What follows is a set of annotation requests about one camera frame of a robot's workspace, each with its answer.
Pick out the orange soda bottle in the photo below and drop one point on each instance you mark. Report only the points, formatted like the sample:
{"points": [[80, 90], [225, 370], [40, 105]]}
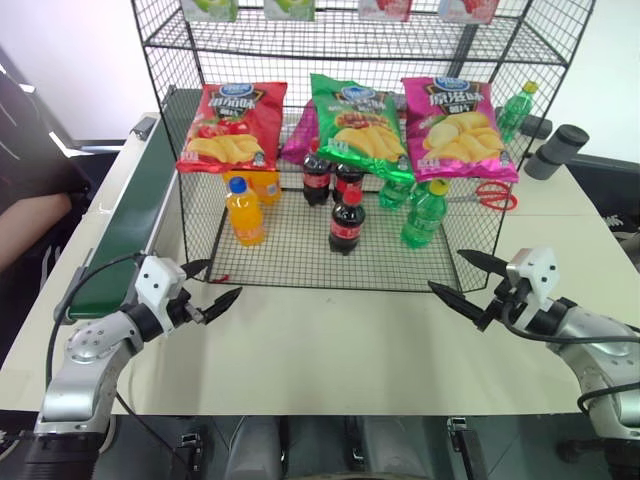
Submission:
{"points": [[267, 187], [245, 217]]}

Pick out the red chips bag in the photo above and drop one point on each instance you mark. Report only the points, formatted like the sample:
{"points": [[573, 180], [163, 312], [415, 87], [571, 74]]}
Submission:
{"points": [[235, 125]]}

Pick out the small red twist tie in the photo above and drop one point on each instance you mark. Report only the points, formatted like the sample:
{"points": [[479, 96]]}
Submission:
{"points": [[221, 278]]}

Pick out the person's bare forearm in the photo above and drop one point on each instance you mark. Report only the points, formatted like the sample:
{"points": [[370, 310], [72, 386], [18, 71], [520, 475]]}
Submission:
{"points": [[30, 225]]}

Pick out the magenta chips bag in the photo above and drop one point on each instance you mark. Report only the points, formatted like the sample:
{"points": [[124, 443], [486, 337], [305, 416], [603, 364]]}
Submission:
{"points": [[300, 142]]}

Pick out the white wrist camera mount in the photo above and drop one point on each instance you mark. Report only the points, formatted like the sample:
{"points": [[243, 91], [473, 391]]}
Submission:
{"points": [[537, 272], [157, 285]]}

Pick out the person's dark clothing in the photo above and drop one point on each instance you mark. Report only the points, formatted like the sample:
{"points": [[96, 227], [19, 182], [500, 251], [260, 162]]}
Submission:
{"points": [[30, 140]]}

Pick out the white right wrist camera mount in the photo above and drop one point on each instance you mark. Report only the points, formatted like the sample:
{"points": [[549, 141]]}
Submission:
{"points": [[537, 272]]}

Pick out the green soda bottle yellow cap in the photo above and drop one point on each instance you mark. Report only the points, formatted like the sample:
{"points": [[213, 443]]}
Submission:
{"points": [[422, 220], [515, 110], [392, 196]]}

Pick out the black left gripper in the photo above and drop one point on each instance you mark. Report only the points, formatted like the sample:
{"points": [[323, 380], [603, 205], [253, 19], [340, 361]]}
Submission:
{"points": [[182, 310]]}

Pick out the green conveyor belt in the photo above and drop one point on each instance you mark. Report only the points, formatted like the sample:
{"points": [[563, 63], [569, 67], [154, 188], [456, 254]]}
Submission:
{"points": [[130, 200]]}

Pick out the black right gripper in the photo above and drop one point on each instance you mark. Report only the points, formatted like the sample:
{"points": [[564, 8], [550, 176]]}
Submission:
{"points": [[510, 300]]}

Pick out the green white drink carton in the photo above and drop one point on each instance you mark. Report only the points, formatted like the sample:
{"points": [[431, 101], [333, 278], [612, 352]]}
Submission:
{"points": [[210, 7], [290, 7]]}

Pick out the red white drink carton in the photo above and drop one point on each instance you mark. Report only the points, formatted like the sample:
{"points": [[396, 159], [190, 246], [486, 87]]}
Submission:
{"points": [[385, 7], [467, 9]]}

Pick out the green chips bag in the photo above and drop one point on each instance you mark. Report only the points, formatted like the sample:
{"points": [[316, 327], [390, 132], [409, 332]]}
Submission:
{"points": [[362, 130]]}

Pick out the cola bottle red cap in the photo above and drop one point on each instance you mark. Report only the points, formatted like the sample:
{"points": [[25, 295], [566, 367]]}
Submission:
{"points": [[346, 225], [316, 180], [348, 181]]}

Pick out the red scissors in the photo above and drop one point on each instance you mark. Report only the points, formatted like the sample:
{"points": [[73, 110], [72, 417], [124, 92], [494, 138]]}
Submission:
{"points": [[495, 197]]}

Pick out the pink chips bag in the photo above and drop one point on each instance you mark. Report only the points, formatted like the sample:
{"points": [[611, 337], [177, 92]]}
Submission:
{"points": [[457, 130]]}

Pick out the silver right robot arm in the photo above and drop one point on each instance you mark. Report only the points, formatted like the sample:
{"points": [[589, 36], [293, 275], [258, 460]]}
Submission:
{"points": [[600, 345]]}

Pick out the grey cylindrical motor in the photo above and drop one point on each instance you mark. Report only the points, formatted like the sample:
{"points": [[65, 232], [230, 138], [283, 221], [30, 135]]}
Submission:
{"points": [[557, 150]]}

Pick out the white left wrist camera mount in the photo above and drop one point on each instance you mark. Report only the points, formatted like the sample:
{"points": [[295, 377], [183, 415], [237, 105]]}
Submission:
{"points": [[157, 285]]}

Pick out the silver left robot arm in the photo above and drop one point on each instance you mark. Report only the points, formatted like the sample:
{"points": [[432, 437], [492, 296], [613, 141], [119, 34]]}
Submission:
{"points": [[90, 370]]}

